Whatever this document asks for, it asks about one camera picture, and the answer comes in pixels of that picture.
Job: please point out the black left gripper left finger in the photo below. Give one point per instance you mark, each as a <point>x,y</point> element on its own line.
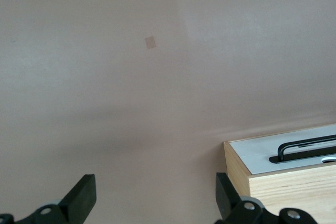
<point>78,200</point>

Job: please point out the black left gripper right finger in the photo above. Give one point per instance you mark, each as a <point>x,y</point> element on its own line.
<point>227,200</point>

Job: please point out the white and black board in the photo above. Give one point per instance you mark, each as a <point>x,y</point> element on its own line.
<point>262,165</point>

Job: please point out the wooden drawer cabinet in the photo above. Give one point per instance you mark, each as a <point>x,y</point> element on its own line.
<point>288,192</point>

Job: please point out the brown tape patch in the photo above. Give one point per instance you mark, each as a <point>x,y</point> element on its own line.
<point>151,42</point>

